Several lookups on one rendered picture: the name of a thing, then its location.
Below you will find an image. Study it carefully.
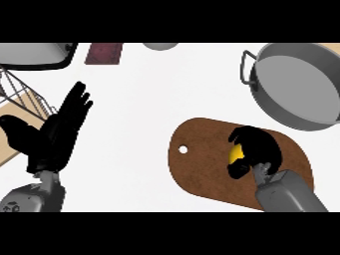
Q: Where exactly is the yellow lemon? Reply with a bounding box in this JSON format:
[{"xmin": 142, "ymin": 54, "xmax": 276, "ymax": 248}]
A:
[{"xmin": 226, "ymin": 143, "xmax": 245, "ymax": 165}]

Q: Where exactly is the brown wooden cutting board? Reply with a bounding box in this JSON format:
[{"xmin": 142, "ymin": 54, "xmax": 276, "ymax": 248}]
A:
[{"xmin": 167, "ymin": 117, "xmax": 315, "ymax": 212}]

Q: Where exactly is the grey bowl with black rim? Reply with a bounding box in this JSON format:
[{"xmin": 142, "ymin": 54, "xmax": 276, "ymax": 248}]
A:
[{"xmin": 0, "ymin": 43, "xmax": 80, "ymax": 72}]

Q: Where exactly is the grey round object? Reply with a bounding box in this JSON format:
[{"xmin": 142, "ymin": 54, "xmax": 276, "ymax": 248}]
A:
[{"xmin": 142, "ymin": 43, "xmax": 179, "ymax": 52}]

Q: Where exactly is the dark wire basket rack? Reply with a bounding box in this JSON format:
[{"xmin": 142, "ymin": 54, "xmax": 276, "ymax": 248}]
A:
[{"xmin": 0, "ymin": 51, "xmax": 59, "ymax": 123}]

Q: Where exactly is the grey metal pot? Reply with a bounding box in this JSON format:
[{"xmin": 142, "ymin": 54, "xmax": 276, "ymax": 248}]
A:
[{"xmin": 238, "ymin": 43, "xmax": 340, "ymax": 132}]

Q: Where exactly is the pale wooden board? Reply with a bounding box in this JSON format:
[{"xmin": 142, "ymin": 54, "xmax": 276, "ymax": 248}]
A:
[{"xmin": 0, "ymin": 66, "xmax": 56, "ymax": 182}]

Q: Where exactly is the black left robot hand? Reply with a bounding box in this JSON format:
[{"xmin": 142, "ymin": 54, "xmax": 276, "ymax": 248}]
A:
[{"xmin": 0, "ymin": 81, "xmax": 94, "ymax": 174}]

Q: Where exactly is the dark red rectangular block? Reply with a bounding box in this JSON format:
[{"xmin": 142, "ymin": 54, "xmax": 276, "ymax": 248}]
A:
[{"xmin": 84, "ymin": 43, "xmax": 126, "ymax": 66}]

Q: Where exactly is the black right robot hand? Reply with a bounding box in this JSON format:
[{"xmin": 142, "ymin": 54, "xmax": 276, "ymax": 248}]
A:
[{"xmin": 225, "ymin": 125, "xmax": 284, "ymax": 180}]

